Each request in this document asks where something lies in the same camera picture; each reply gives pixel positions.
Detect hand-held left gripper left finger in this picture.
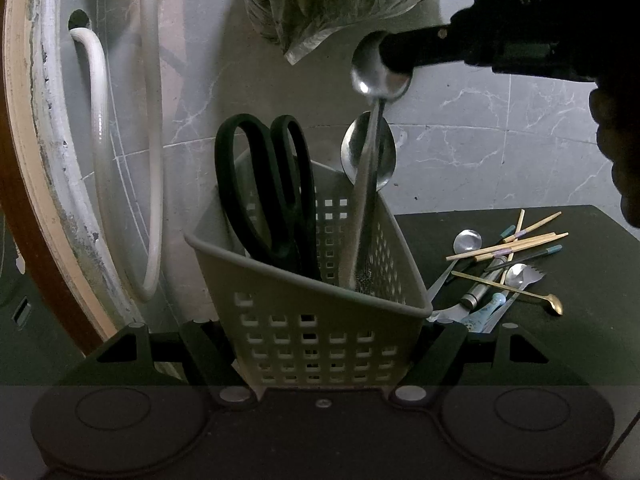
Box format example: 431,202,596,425
55,319,254,406

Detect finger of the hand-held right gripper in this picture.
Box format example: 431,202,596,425
378,24,453,73

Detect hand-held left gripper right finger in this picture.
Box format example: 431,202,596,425
390,322,591,407

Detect light blue patterned utensil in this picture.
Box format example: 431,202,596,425
460,294,508,333

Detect small silver spoon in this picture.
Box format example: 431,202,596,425
482,262,529,333

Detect white perforated utensil basket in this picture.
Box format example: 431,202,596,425
184,147,435,391

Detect silver fork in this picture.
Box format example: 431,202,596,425
492,267,548,331

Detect gold spoon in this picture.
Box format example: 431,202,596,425
451,270,564,317

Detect dark teal-tipped chopstick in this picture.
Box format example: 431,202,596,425
484,245,564,273
492,225,517,261

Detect black scissors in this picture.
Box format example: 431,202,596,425
214,112,323,283

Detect person's right hand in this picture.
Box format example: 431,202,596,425
589,77,640,231

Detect grey green cabinet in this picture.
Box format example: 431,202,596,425
0,210,86,376

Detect wooden door frame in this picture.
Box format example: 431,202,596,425
0,0,136,361

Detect white flexible hose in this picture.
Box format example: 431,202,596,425
69,0,166,303

